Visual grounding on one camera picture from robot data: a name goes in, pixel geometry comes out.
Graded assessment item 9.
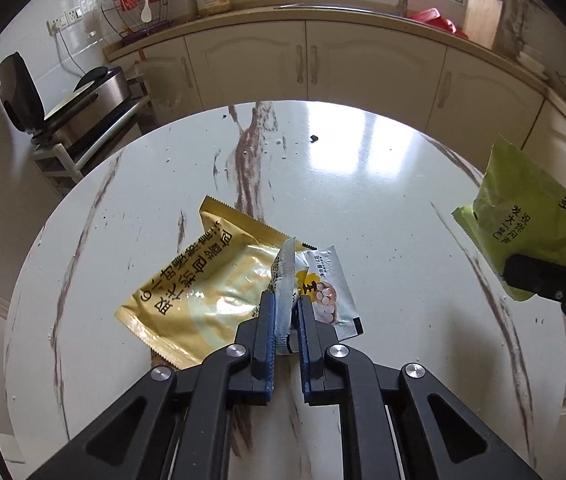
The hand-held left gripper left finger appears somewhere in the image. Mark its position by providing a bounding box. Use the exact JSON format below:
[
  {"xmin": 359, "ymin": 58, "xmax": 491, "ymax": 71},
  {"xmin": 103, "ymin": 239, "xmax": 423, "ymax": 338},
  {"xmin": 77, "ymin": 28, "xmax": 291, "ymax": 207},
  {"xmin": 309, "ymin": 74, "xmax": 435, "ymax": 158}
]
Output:
[{"xmin": 28, "ymin": 290, "xmax": 277, "ymax": 480}]

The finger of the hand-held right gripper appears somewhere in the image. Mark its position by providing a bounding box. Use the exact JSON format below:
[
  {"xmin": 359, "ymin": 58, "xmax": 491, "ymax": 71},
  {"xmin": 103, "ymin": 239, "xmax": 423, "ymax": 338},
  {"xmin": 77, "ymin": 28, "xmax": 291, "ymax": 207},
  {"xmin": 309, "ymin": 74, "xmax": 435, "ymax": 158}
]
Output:
[{"xmin": 502, "ymin": 254, "xmax": 566, "ymax": 303}]

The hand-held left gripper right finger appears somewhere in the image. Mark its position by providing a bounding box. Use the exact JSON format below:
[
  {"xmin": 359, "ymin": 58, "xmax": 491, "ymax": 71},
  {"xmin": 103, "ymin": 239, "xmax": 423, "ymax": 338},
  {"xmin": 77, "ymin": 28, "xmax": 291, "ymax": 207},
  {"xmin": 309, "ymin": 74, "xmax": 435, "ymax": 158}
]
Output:
[{"xmin": 297, "ymin": 297, "xmax": 544, "ymax": 480}]

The clear plastic strip wrapper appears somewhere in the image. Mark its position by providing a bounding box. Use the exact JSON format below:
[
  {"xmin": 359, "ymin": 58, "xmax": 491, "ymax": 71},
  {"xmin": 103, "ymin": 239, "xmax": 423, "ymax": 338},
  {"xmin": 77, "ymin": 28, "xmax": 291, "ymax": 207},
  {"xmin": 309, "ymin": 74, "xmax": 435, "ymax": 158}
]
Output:
[{"xmin": 271, "ymin": 236, "xmax": 298, "ymax": 357}]

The green snack wrapper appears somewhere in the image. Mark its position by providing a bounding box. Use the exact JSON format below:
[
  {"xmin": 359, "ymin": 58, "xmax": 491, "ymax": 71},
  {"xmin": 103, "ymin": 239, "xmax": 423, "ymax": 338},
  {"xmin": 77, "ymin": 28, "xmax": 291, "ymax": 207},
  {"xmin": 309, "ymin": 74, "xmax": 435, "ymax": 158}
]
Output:
[{"xmin": 452, "ymin": 134, "xmax": 566, "ymax": 304}]

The white yellow sachet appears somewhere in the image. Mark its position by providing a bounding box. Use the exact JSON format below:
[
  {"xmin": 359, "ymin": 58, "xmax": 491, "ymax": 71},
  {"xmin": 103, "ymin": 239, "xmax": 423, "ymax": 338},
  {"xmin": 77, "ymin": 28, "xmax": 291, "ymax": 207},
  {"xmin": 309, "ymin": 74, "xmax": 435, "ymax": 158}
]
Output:
[{"xmin": 294, "ymin": 245, "xmax": 365, "ymax": 344}]

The gold snack wrapper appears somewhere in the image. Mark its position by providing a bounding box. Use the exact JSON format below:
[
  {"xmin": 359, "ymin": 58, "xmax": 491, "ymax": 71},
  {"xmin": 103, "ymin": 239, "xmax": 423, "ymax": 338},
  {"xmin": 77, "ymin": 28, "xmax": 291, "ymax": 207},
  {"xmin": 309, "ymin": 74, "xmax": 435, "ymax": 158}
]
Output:
[{"xmin": 114, "ymin": 195, "xmax": 315, "ymax": 369}]

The wooden cutting board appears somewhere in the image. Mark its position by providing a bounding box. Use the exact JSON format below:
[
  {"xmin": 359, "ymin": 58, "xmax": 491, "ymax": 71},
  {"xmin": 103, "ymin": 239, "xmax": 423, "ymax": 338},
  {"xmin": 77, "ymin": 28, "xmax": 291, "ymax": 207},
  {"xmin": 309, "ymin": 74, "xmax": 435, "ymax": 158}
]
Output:
[{"xmin": 462, "ymin": 0, "xmax": 505, "ymax": 51}]

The metal kitchen cart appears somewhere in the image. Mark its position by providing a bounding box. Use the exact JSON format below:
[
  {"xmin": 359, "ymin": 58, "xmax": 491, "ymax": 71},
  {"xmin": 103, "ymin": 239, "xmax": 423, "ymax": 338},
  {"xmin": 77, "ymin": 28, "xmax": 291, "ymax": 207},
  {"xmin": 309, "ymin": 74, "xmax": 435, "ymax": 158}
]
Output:
[{"xmin": 30, "ymin": 94, "xmax": 155, "ymax": 197}]

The red plastic basin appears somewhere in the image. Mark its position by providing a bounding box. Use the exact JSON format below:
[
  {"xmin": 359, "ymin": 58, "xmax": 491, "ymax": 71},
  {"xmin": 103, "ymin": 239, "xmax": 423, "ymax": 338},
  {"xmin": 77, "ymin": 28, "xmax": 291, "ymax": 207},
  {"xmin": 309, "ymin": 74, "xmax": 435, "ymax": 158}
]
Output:
[{"xmin": 408, "ymin": 7, "xmax": 469, "ymax": 39}]

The black silver rice cooker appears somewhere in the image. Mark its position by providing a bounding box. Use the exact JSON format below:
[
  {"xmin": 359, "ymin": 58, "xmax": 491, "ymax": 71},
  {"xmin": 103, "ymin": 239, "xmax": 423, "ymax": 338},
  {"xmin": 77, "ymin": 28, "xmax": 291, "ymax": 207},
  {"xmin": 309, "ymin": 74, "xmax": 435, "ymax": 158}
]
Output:
[{"xmin": 0, "ymin": 52, "xmax": 132, "ymax": 149}]

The steel sink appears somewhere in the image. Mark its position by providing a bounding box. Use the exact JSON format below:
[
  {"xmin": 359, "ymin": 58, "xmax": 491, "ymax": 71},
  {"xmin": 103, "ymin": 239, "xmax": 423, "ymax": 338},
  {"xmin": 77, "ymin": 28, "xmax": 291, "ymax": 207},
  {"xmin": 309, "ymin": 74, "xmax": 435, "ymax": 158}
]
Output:
[{"xmin": 275, "ymin": 2, "xmax": 409, "ymax": 19}]

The wire dish rack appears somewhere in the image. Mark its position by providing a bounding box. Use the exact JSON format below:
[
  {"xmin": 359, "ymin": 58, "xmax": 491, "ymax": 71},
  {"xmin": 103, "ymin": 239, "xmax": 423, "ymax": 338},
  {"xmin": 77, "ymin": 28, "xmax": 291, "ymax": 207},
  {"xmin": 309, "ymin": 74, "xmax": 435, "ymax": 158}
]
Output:
[{"xmin": 100, "ymin": 0, "xmax": 173, "ymax": 42}]

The white power cord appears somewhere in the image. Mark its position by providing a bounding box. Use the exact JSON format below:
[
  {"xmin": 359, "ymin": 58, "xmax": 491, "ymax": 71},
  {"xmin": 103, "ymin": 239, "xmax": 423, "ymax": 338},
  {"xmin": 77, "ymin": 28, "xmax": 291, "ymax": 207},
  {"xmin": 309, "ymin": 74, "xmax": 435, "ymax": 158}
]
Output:
[{"xmin": 55, "ymin": 30, "xmax": 90, "ymax": 80}]

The white wall socket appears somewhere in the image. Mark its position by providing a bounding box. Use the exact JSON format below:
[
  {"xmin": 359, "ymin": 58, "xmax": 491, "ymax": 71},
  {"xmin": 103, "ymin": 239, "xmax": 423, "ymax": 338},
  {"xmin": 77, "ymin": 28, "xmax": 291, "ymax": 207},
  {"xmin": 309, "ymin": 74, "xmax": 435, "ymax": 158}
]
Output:
[{"xmin": 46, "ymin": 6, "xmax": 84, "ymax": 36}]

